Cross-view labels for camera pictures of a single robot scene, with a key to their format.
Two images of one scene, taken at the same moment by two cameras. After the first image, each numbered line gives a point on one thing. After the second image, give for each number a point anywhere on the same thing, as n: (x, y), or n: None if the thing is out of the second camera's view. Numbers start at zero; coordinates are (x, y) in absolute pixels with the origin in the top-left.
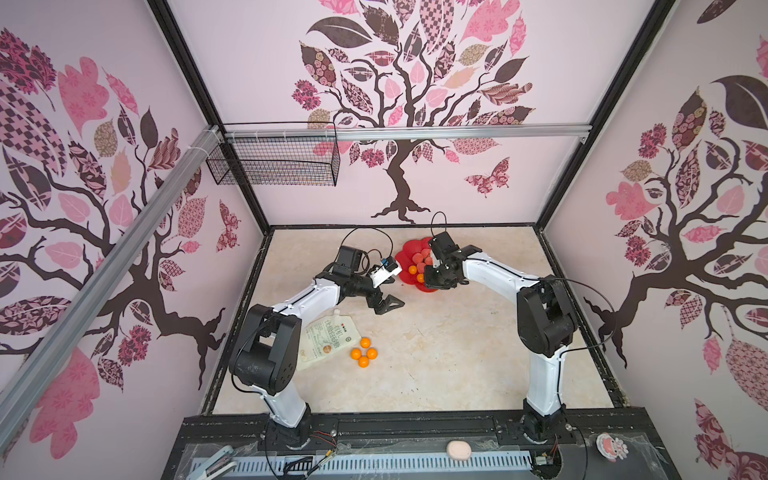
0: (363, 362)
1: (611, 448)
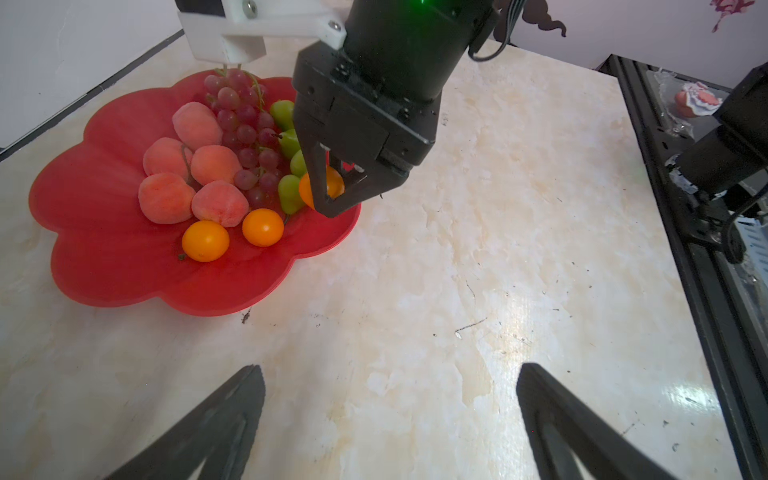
0: None
1: (696, 99)
